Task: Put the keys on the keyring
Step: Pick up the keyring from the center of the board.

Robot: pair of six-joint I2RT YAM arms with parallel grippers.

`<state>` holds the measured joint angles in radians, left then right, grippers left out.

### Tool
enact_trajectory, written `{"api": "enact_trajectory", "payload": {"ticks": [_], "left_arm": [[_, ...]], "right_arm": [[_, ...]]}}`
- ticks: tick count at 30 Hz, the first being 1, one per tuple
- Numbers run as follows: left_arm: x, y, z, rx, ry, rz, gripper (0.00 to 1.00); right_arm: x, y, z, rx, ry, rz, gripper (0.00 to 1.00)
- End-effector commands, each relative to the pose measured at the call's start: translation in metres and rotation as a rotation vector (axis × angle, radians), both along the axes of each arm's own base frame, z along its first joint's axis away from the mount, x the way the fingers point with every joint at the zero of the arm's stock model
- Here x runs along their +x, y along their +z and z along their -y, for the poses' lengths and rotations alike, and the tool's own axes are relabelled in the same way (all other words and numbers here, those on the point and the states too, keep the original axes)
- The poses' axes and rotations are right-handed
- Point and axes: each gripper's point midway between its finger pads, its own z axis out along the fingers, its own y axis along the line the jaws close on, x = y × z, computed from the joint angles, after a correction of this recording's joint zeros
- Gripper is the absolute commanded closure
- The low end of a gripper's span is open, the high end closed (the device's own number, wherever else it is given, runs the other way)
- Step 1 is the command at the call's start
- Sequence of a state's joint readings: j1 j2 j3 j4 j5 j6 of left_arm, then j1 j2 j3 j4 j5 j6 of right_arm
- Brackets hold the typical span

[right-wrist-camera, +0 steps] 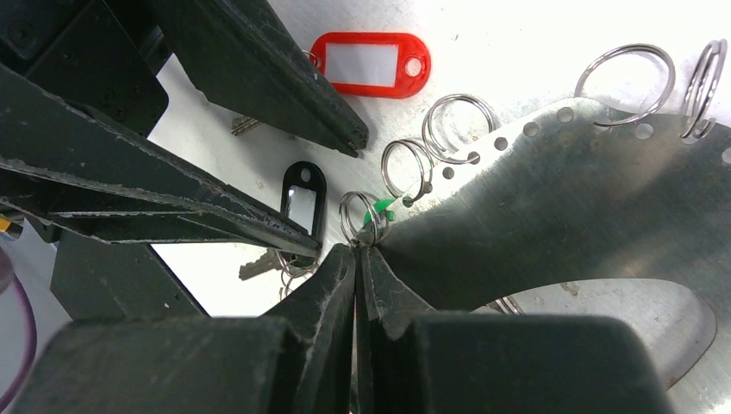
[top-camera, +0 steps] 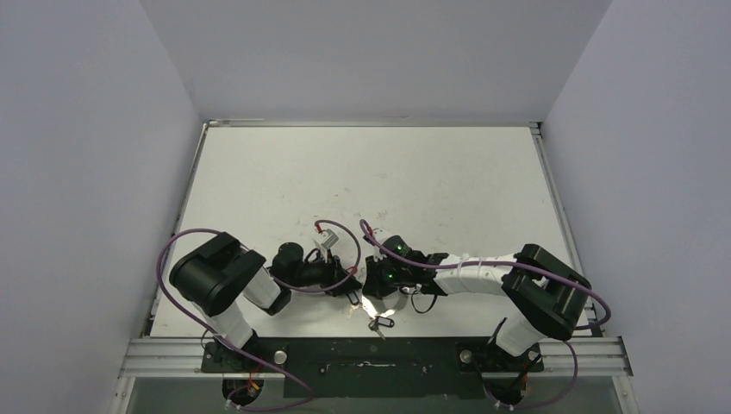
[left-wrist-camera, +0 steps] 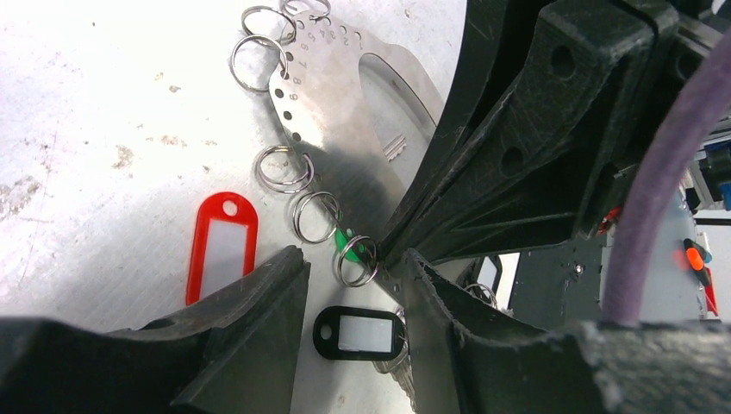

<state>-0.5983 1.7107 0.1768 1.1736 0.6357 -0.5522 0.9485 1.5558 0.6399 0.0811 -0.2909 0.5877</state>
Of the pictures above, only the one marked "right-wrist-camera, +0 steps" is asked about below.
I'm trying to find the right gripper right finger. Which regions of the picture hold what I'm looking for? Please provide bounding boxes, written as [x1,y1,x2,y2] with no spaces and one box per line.
[356,248,672,413]

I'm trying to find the red tagged key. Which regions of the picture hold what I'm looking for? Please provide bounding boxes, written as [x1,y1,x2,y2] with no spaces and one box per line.
[231,31,432,137]

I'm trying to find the metal key holder ring plate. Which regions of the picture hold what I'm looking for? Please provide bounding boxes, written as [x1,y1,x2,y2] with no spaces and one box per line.
[339,38,731,390]

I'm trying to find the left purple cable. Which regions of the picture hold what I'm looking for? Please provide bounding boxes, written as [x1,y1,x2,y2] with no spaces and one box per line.
[0,273,38,395]

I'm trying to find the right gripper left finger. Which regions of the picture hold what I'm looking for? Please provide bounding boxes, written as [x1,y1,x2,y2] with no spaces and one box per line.
[12,244,355,413]

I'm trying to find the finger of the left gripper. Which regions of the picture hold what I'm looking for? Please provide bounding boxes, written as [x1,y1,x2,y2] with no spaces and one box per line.
[150,1,369,157]
[1,68,319,257]

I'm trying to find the green tagged key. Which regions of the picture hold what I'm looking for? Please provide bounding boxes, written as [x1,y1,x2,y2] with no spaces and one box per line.
[372,198,395,221]

